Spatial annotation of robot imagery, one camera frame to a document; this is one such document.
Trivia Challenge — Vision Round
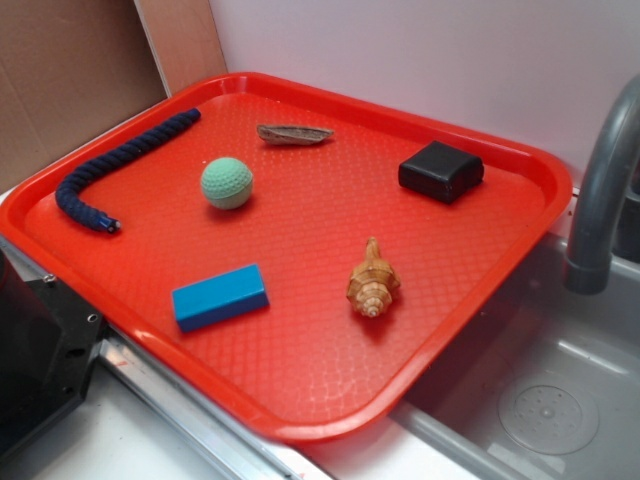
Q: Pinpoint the grey brown wood chip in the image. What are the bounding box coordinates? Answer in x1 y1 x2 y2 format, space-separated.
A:
256 124 334 146

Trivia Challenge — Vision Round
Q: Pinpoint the red plastic tray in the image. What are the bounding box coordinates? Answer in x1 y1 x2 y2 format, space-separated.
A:
1 73 572 444

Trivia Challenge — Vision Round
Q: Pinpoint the tan spiral seashell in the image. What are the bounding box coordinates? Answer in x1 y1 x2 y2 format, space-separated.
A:
346 237 401 318

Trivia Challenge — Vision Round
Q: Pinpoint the blue rectangular wooden block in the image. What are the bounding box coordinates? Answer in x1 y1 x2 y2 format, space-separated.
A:
171 264 269 333

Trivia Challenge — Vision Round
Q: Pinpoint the green dimpled foam ball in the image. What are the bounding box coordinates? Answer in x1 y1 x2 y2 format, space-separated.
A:
200 157 254 210

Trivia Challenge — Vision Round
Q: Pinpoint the black rounded square block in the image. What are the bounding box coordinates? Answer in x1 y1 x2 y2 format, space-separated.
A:
398 141 485 205

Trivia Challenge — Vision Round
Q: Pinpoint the light wooden board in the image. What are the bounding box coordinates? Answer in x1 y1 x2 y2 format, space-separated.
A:
134 0 228 97

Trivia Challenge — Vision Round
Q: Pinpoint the grey plastic toy sink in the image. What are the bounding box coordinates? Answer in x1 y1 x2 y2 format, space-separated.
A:
392 236 639 479

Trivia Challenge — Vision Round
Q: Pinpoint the grey curved toy faucet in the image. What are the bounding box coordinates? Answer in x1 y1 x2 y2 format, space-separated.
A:
563 76 639 295

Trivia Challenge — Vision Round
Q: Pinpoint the brown cardboard panel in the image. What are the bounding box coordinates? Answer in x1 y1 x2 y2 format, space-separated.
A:
1 1 165 191

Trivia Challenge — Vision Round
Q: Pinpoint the silver aluminium rail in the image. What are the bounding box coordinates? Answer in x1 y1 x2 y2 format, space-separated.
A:
0 234 321 480

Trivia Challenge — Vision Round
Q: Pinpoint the navy blue braided rope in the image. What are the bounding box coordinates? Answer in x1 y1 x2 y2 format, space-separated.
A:
54 107 202 236

